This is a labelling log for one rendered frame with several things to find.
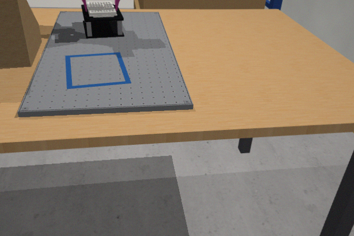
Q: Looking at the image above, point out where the blue tape rectangle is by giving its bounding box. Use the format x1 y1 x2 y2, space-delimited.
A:
65 53 131 89

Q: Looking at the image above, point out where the grey perforated base plate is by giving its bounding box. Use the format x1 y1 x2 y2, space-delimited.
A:
18 11 193 117

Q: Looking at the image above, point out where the white well plate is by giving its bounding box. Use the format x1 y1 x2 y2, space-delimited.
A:
87 1 117 18

